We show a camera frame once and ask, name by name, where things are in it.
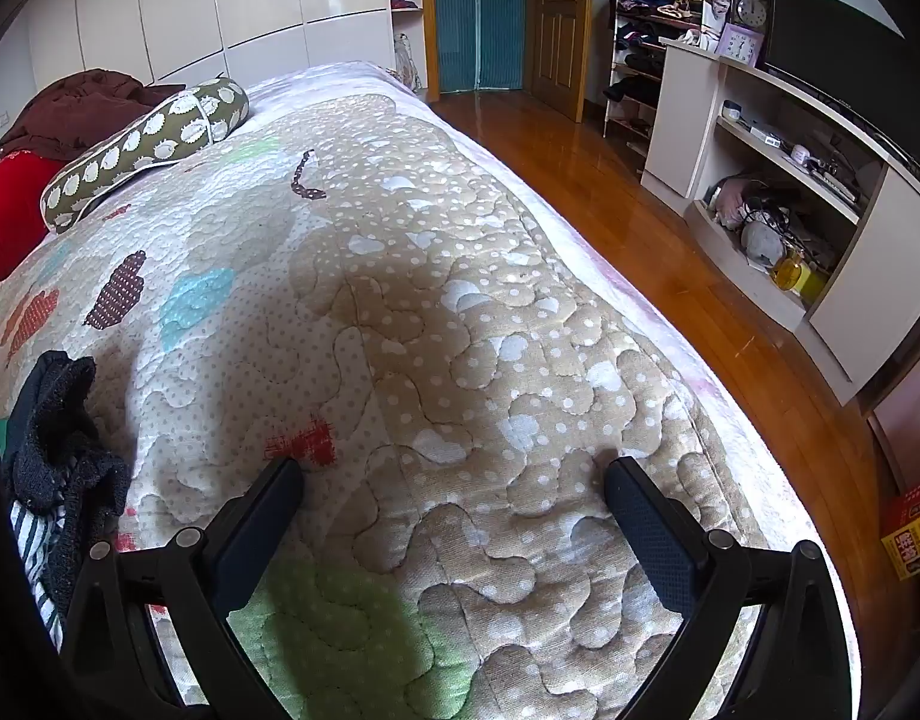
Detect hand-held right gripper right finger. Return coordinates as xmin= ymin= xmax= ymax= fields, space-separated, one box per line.
xmin=604 ymin=456 xmax=858 ymax=720

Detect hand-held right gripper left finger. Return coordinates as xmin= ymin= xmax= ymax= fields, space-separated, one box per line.
xmin=59 ymin=456 xmax=305 ymax=720

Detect navy pants with striped cuffs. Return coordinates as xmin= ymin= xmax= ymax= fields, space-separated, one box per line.
xmin=1 ymin=351 xmax=131 ymax=650

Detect red and yellow box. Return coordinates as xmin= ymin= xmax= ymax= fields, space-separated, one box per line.
xmin=880 ymin=471 xmax=920 ymax=581

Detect patchwork heart quilt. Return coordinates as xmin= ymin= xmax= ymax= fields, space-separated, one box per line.
xmin=0 ymin=60 xmax=858 ymax=720

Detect yellow bottle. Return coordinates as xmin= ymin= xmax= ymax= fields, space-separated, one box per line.
xmin=771 ymin=251 xmax=828 ymax=301

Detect pink soft bag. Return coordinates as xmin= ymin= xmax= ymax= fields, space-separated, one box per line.
xmin=706 ymin=174 xmax=765 ymax=230

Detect red bolster pillow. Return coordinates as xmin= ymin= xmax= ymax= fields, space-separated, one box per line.
xmin=0 ymin=151 xmax=65 ymax=301

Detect white television cabinet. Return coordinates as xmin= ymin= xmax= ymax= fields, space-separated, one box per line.
xmin=640 ymin=37 xmax=920 ymax=406

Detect olive dotted pillow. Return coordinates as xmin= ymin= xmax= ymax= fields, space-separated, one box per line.
xmin=41 ymin=77 xmax=251 ymax=235

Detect brown blanket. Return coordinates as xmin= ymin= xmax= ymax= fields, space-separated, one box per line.
xmin=0 ymin=69 xmax=184 ymax=177

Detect shoe rack with clothes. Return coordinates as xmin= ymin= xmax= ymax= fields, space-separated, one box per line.
xmin=602 ymin=0 xmax=731 ymax=140

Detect purple square clock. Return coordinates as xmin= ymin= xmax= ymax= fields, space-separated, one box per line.
xmin=715 ymin=22 xmax=766 ymax=65

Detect black television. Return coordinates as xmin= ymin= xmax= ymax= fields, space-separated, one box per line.
xmin=763 ymin=0 xmax=920 ymax=173

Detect wooden door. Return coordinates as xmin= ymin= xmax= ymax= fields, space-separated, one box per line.
xmin=527 ymin=0 xmax=597 ymax=123

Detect ornate dark table clock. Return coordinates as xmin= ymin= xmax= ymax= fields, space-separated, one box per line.
xmin=727 ymin=0 xmax=774 ymax=35

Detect teal door curtain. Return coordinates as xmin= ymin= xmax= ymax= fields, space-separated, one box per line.
xmin=430 ymin=0 xmax=527 ymax=95

